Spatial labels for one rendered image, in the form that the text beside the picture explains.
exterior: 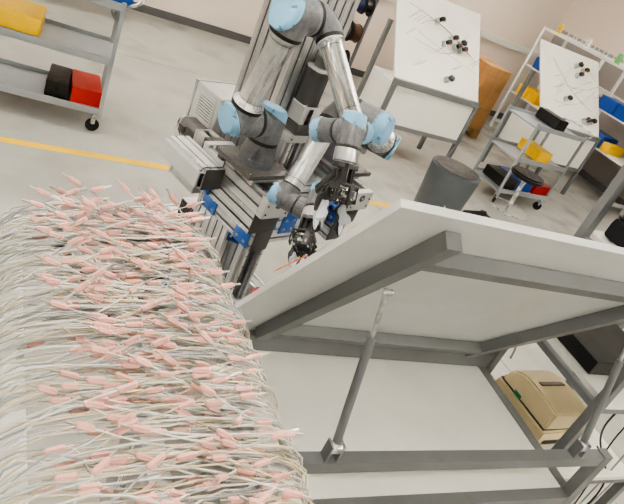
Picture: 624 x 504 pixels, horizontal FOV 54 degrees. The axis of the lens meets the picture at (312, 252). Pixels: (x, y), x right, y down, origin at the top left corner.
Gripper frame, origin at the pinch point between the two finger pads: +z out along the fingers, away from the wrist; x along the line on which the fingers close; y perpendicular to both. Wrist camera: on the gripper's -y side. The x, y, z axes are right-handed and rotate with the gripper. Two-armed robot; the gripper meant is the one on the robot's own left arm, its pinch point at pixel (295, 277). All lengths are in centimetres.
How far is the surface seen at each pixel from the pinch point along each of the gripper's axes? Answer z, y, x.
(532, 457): 32, -26, 77
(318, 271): 21, 43, 20
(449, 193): -240, -253, 21
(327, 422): 36.7, -19.7, 17.6
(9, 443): 80, 98, 7
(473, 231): 17, 62, 53
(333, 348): 8.1, -31.1, 10.7
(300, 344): 12.2, -23.0, 1.3
